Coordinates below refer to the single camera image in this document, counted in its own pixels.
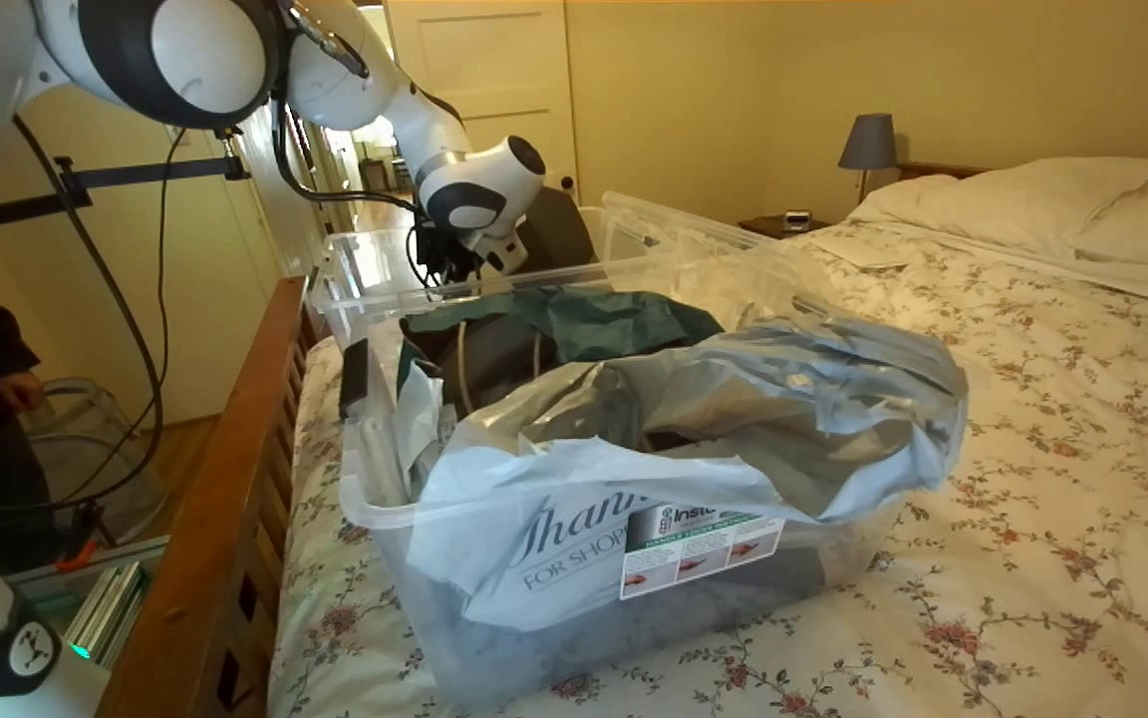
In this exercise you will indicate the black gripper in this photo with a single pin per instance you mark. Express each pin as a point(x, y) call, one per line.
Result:
point(448, 253)

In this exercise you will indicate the clear plastic storage crate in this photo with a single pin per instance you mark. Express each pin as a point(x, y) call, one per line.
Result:
point(680, 225)
point(537, 639)

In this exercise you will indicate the bystander hand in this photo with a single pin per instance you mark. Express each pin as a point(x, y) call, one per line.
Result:
point(21, 392)

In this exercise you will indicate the dark green cloth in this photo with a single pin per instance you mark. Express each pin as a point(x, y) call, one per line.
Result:
point(598, 325)

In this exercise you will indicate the white panel door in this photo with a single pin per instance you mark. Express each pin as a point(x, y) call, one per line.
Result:
point(494, 66)

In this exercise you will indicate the dark wooden nightstand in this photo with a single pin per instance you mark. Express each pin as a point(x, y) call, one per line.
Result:
point(767, 225)

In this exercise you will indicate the grey white plastic bag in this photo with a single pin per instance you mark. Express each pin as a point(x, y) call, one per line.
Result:
point(735, 400)

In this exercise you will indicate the small bedside clock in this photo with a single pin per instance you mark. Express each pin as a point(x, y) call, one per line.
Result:
point(800, 216)

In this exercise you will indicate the wooden bed footboard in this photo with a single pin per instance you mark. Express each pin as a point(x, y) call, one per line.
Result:
point(199, 531)

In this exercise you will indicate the grey bedside lamp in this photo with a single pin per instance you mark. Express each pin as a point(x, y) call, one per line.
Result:
point(865, 140)

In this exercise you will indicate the wooden bed headboard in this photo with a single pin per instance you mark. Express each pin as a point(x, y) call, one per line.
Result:
point(939, 168)

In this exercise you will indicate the floral white bedspread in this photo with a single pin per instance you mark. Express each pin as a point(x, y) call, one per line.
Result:
point(1066, 506)

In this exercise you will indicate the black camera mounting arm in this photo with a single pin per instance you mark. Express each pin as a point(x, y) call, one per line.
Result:
point(162, 175)

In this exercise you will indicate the silver aluminium stand frame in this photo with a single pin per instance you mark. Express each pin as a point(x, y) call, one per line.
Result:
point(108, 603)

